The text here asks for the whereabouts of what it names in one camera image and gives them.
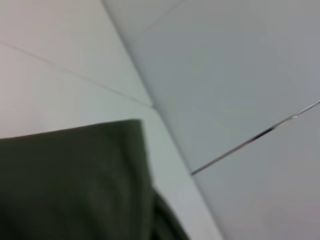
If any dark green FREE T-shirt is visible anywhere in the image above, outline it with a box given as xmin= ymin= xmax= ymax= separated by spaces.
xmin=0 ymin=119 xmax=191 ymax=240

